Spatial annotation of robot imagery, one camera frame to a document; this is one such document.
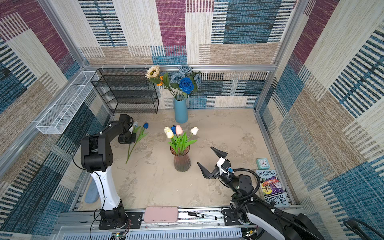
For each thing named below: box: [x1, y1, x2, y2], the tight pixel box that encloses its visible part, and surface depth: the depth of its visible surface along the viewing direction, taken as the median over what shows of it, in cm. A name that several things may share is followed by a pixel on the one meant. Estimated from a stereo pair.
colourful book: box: [255, 169, 289, 208], surface depth 82 cm
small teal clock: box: [256, 158, 270, 170], surface depth 91 cm
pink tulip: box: [175, 124, 184, 154], surface depth 75 cm
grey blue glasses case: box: [84, 177, 100, 204], surface depth 81 cm
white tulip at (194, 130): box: [186, 126, 199, 142], surface depth 80 cm
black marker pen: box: [187, 212, 218, 220], surface depth 76 cm
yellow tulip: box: [166, 129, 174, 139], surface depth 70 cm
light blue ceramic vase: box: [174, 97, 189, 124], surface depth 105 cm
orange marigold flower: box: [157, 75, 164, 87], surface depth 91 cm
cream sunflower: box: [145, 65, 178, 100], surface depth 86 cm
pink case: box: [143, 206, 178, 223], surface depth 76 cm
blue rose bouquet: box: [169, 64, 202, 99], surface depth 89 cm
